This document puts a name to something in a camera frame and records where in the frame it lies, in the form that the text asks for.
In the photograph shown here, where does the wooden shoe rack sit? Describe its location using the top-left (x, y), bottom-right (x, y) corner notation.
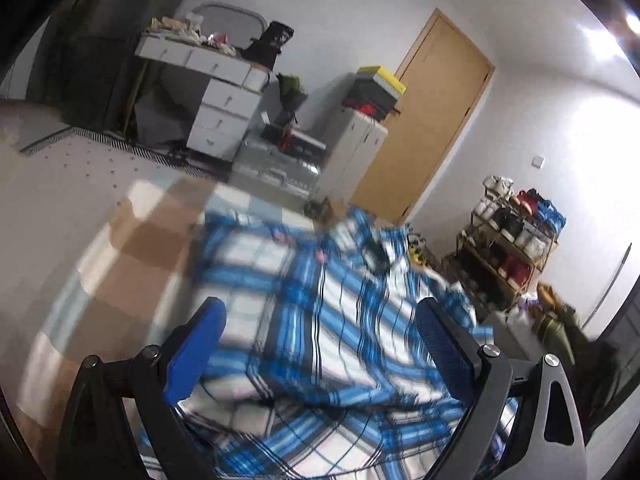
top-left (442, 175), bottom-right (566, 311)

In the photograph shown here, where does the black paper bag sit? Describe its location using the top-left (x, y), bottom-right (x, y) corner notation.
top-left (243, 21), bottom-right (294, 68)

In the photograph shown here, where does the white dressing table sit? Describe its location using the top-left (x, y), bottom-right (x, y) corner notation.
top-left (135, 35), bottom-right (273, 163)

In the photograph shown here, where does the grey dust cover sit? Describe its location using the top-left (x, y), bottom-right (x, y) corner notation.
top-left (134, 79), bottom-right (201, 147)

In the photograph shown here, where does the blue plaid garment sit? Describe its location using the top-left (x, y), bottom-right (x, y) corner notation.
top-left (137, 205), bottom-right (521, 480)

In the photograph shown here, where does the olive green bag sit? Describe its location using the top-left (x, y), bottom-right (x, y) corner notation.
top-left (530, 285), bottom-right (583, 358)

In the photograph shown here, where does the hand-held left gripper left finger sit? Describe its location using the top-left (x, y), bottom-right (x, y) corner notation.
top-left (55, 296), bottom-right (228, 480)

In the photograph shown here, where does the wooden door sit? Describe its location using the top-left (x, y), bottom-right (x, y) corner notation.
top-left (350, 8), bottom-right (496, 226)

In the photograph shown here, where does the white tall cabinet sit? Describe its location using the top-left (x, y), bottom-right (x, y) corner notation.
top-left (314, 107), bottom-right (388, 211)

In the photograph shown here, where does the silver suitcase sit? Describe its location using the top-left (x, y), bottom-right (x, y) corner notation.
top-left (231, 132), bottom-right (323, 196)

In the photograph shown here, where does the white bag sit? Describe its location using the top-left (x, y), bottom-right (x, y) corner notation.
top-left (487, 305), bottom-right (536, 361)

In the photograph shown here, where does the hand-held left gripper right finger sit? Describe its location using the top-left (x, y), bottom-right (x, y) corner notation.
top-left (415, 297), bottom-right (588, 480)

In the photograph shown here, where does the dark refrigerator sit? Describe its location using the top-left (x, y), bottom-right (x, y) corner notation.
top-left (47, 0), bottom-right (166, 136)

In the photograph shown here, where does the yellow lidded box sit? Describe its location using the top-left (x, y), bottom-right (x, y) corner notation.
top-left (356, 65), bottom-right (407, 96)

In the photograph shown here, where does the black red carton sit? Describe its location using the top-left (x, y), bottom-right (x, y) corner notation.
top-left (262, 122), bottom-right (326, 158)

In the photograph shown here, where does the clutter of small cosmetics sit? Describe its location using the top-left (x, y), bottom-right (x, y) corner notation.
top-left (147, 12), bottom-right (238, 56)

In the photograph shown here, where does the arched mirror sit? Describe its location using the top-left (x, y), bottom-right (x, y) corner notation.
top-left (190, 3), bottom-right (266, 46)

